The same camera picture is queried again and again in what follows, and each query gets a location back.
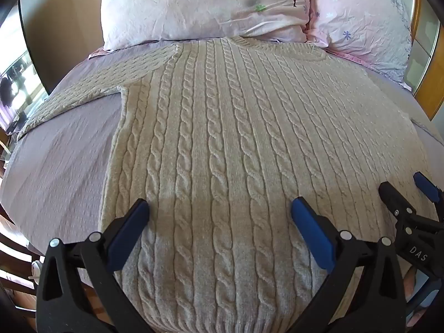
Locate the wooden headboard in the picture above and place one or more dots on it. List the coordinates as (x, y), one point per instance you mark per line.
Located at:
(430, 86)

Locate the lilac bed sheet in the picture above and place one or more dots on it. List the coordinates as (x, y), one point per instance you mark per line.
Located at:
(66, 166)

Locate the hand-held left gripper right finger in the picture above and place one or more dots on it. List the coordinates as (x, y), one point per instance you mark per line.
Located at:
(310, 230)

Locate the white tree-print pillow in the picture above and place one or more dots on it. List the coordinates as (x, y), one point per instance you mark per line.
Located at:
(194, 3)

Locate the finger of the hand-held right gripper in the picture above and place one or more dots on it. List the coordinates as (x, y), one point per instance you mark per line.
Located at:
(427, 187)
(393, 199)

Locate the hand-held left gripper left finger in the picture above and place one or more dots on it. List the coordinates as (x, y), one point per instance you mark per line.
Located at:
(133, 222)

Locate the window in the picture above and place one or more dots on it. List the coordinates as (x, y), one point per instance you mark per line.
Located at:
(17, 73)

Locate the pink flower-print pillow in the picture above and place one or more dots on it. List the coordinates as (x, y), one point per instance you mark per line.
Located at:
(360, 20)

